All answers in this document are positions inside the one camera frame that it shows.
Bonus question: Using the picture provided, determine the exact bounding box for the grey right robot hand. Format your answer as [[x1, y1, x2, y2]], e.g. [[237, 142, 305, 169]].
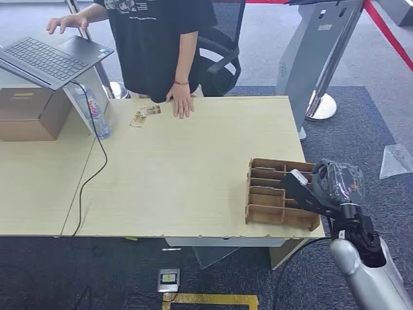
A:
[[311, 158, 366, 211]]

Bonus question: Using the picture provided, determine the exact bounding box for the person's right hand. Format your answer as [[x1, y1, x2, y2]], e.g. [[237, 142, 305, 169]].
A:
[[46, 15, 89, 35]]

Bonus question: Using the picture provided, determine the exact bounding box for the person's left hand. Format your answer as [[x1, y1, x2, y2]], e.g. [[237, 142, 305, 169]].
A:
[[166, 82, 194, 119]]

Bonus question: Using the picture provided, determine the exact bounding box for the brown wooden card organizer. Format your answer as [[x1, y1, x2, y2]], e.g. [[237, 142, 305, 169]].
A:
[[245, 158, 320, 232]]

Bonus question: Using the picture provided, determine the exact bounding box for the person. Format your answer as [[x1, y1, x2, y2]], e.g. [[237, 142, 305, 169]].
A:
[[46, 0, 219, 119]]

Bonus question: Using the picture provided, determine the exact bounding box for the grey open laptop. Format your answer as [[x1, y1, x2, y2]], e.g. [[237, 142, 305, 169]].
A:
[[0, 35, 115, 92]]

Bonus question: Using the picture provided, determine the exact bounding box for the black office chair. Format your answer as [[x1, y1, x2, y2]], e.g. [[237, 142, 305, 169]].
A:
[[197, 0, 246, 97]]

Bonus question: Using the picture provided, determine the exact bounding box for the clear plastic water bottle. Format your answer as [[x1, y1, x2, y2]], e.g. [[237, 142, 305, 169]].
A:
[[73, 84, 112, 141]]

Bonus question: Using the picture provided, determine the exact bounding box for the brown cardboard box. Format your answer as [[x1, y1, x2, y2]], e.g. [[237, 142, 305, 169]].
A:
[[0, 87, 73, 142]]

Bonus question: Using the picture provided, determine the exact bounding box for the grey desk underframe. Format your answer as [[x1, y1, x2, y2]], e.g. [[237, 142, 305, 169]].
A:
[[161, 237, 307, 271]]

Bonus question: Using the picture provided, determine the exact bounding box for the red barrier belt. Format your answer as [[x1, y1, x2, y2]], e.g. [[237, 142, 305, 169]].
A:
[[245, 0, 413, 72]]

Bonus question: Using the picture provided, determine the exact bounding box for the silver floor socket box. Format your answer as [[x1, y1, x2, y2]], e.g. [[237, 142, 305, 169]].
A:
[[157, 268, 181, 293]]

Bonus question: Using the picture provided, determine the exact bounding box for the grey angled floor unit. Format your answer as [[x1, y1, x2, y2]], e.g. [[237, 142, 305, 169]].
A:
[[378, 0, 413, 27]]

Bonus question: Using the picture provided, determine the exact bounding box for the yellow floor tape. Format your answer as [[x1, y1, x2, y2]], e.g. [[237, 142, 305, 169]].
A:
[[162, 293, 259, 310]]

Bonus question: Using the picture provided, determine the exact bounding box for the chrome stanchion post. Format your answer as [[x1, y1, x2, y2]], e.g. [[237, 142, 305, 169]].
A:
[[64, 0, 130, 100], [304, 0, 367, 122]]

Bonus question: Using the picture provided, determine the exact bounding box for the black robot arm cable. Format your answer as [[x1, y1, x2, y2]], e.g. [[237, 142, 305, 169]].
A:
[[272, 237, 331, 310]]

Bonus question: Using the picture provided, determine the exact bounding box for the black laptop power cable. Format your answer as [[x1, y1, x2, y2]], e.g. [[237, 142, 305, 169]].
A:
[[71, 80, 108, 238]]

